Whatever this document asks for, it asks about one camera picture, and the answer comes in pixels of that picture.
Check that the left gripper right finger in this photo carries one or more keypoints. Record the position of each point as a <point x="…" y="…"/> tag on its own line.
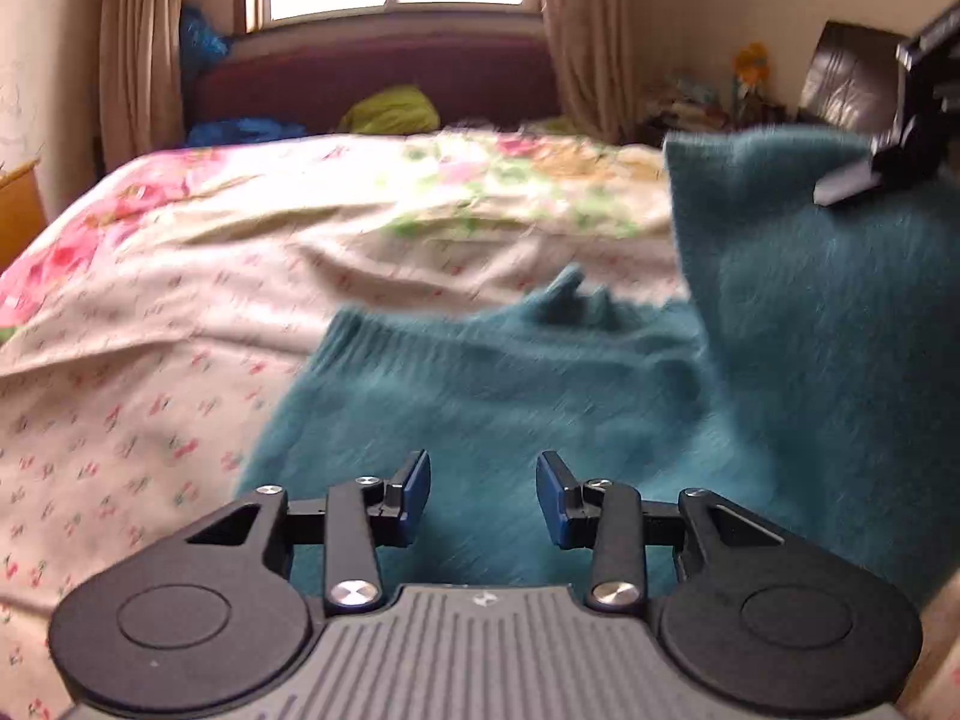
<point x="603" y="517"/>

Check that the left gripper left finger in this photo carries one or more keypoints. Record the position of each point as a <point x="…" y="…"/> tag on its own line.
<point x="361" y="516"/>

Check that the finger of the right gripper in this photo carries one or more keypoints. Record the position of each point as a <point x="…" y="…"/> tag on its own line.
<point x="845" y="184"/>

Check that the teal fuzzy sweater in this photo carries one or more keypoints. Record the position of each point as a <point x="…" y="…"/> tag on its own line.
<point x="811" y="376"/>

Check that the dark wooden headboard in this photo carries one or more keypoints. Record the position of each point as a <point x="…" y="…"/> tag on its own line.
<point x="853" y="79"/>

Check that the yellow flower decoration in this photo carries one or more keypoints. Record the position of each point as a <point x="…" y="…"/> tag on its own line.
<point x="751" y="69"/>

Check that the cluttered nightstand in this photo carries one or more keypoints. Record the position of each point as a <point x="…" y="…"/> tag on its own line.
<point x="678" y="104"/>

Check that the cherry print bed sheet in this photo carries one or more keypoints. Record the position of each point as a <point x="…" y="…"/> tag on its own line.
<point x="131" y="402"/>

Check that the floral pink quilt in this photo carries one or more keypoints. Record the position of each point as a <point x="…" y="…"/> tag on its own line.
<point x="461" y="181"/>

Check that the right beige curtain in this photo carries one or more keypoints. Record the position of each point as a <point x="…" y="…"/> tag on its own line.
<point x="594" y="52"/>

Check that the beige curtain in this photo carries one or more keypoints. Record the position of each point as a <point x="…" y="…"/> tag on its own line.
<point x="594" y="52"/>
<point x="140" y="97"/>

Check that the blue cloth on sofa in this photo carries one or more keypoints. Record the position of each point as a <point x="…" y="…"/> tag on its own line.
<point x="243" y="131"/>

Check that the maroon sofa bench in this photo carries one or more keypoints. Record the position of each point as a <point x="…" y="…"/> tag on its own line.
<point x="501" y="80"/>

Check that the green cushion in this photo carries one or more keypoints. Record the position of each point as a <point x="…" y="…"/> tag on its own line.
<point x="400" y="110"/>

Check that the wooden side cabinet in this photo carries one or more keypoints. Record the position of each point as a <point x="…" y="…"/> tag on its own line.
<point x="22" y="216"/>

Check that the blue plastic bag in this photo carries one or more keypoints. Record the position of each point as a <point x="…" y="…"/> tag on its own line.
<point x="201" y="46"/>

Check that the left beige curtain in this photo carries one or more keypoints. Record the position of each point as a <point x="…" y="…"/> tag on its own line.
<point x="140" y="97"/>

